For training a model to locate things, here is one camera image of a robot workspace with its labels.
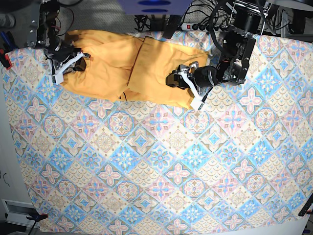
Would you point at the white power strip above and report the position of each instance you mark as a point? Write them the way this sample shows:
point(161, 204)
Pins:
point(201, 27)

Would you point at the orange-tipped clamp bottom left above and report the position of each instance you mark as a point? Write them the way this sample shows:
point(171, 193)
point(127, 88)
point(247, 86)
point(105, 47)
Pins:
point(37, 217)

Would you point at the patterned blue tablecloth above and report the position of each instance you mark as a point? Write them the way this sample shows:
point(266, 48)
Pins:
point(100, 167)

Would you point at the red-handled clamp left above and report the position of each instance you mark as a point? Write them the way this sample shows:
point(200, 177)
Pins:
point(4, 59)

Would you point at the orange T-shirt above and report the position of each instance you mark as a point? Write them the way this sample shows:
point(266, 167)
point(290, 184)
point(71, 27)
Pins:
point(130, 68)

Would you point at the black table clamp top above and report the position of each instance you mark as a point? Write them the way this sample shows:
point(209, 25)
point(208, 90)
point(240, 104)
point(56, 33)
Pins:
point(171, 26)

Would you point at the white vent box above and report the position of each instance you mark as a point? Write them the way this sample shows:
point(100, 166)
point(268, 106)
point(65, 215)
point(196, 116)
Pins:
point(17, 212)

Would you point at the black clamp bottom right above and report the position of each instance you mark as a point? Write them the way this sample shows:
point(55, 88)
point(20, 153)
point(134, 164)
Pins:
point(306, 209)

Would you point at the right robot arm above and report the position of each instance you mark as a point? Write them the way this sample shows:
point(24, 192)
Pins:
point(63, 57)

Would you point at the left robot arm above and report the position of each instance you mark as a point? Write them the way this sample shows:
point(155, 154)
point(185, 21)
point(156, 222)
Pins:
point(236, 50)

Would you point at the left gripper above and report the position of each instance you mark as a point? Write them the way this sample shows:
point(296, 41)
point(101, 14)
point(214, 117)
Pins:
point(184, 77)

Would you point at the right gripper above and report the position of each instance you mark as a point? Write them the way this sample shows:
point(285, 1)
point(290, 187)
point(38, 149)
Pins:
point(73, 62)

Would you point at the white blue logo panel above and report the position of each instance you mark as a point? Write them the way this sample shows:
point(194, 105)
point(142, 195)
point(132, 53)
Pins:
point(144, 7)

